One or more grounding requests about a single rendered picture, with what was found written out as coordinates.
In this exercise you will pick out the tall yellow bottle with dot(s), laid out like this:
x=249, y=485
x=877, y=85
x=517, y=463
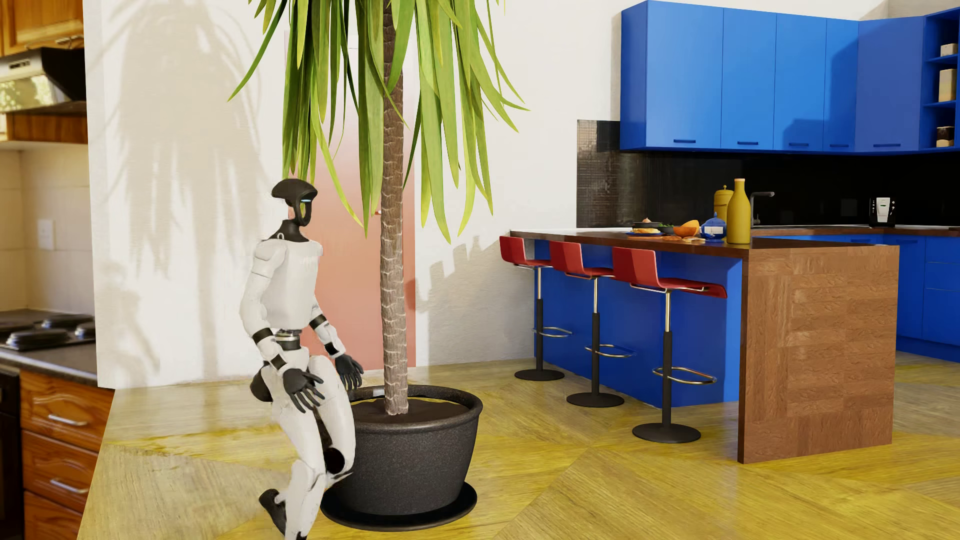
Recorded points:
x=739, y=217

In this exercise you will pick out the black gas cooktop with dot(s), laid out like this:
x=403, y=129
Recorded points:
x=41, y=330

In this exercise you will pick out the tall green palm plant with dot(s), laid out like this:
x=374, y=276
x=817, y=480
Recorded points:
x=393, y=300

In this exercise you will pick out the black round plant pot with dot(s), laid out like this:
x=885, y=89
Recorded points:
x=412, y=457

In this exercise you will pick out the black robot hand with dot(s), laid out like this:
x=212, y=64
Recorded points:
x=300, y=386
x=349, y=369

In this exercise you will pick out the brown shelf jar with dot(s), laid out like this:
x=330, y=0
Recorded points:
x=945, y=137

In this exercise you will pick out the white left robot leg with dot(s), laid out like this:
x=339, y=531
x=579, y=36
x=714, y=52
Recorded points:
x=330, y=420

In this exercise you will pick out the black robot head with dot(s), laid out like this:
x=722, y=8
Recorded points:
x=294, y=192

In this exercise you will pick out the white robot leg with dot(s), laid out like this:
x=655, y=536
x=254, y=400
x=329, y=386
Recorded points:
x=330, y=420
x=292, y=487

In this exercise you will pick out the blue wall cabinets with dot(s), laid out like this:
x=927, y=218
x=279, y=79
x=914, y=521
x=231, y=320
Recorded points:
x=750, y=75

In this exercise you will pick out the white wall outlet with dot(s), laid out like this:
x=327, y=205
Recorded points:
x=46, y=234

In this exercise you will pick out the black and silver coffee machine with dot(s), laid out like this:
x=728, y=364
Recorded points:
x=882, y=211

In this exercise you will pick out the yellow lidded jar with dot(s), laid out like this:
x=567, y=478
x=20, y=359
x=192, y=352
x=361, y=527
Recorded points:
x=721, y=201

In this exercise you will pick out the wooden drawer cabinet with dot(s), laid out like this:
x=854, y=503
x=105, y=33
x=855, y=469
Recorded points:
x=64, y=450

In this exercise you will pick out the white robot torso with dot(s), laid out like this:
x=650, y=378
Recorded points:
x=289, y=281

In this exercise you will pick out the small beige shelf box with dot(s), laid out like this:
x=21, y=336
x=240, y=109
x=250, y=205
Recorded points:
x=949, y=49

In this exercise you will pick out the dark plate of food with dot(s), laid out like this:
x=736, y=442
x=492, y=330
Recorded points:
x=649, y=226

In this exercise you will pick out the silver range hood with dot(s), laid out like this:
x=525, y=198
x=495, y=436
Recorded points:
x=37, y=79

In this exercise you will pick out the pink door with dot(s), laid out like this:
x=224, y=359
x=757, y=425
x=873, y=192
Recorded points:
x=349, y=300

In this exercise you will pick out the red bar stool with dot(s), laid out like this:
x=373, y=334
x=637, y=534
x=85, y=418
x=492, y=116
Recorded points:
x=637, y=266
x=568, y=257
x=514, y=250

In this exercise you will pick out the tall beige shelf box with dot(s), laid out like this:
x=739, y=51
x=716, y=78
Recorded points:
x=947, y=85

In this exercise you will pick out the blue round teapot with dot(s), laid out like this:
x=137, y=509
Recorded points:
x=713, y=229

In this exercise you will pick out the white right robot leg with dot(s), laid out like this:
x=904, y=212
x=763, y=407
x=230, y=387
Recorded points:
x=292, y=487

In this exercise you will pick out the wood and blue kitchen island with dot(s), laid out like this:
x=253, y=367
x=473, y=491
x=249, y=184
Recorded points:
x=817, y=345

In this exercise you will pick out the black pot saucer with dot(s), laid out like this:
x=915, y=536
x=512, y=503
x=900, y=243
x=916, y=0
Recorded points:
x=442, y=517

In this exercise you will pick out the blue base cabinets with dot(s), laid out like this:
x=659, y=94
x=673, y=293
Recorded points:
x=937, y=292

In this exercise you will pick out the wooden wall cabinet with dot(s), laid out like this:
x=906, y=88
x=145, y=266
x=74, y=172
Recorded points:
x=45, y=19

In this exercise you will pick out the black kitchen faucet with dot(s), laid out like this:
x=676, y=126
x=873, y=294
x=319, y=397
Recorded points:
x=754, y=206

